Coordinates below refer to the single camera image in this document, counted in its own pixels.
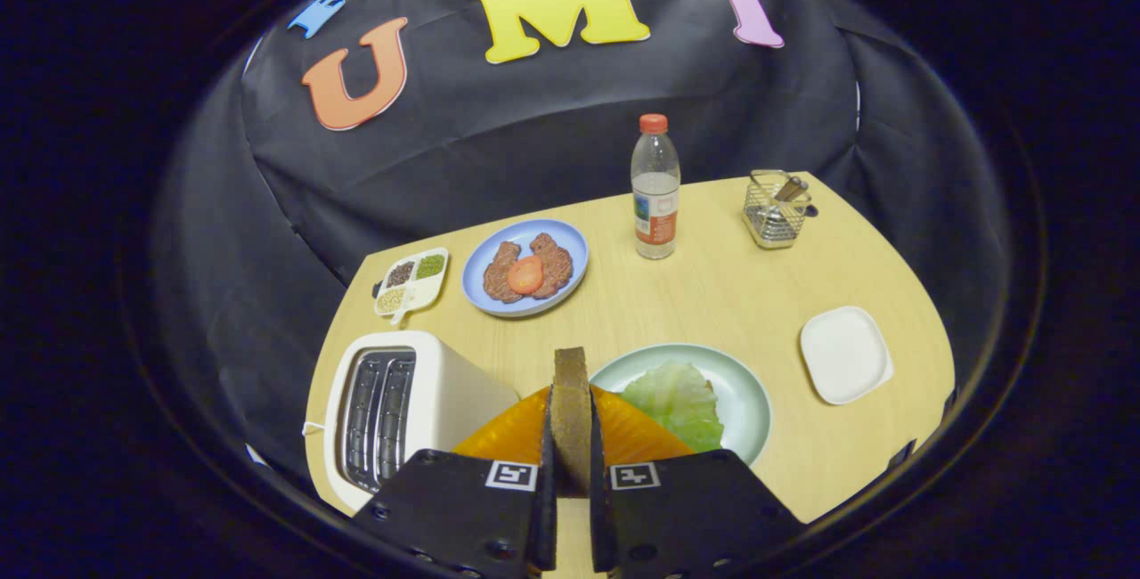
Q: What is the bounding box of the red tomato slice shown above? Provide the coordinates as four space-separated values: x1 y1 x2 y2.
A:
506 256 546 297

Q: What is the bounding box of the pale green round plate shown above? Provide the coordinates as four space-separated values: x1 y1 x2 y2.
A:
589 343 774 467

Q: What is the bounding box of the brown meat patty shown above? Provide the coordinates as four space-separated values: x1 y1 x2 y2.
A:
529 232 574 300
483 241 527 305

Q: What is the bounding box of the white divided seasoning tray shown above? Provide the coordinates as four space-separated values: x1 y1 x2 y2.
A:
372 247 450 327

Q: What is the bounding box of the clear plastic bottle red cap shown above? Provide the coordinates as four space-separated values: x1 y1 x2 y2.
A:
631 114 682 261

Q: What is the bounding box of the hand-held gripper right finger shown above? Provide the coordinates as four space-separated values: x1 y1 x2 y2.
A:
589 385 804 578

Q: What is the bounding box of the metal wire cutlery holder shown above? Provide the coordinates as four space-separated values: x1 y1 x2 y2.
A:
742 169 813 250

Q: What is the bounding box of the brown bread slice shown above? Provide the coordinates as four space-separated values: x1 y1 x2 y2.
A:
549 347 594 499

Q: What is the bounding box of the white toaster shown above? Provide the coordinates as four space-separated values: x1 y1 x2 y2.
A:
322 330 520 514

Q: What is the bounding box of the black backdrop cloth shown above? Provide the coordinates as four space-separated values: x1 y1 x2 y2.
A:
151 0 1016 491

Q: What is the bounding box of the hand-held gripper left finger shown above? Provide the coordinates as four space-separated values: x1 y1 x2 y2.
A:
353 386 558 579

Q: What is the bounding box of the blue round plate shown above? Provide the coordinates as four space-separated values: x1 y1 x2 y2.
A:
460 218 590 320

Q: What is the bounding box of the white square plate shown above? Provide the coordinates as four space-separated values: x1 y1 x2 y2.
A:
799 306 895 407

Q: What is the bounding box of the green lettuce leaf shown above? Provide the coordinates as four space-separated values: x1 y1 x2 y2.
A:
620 360 725 454

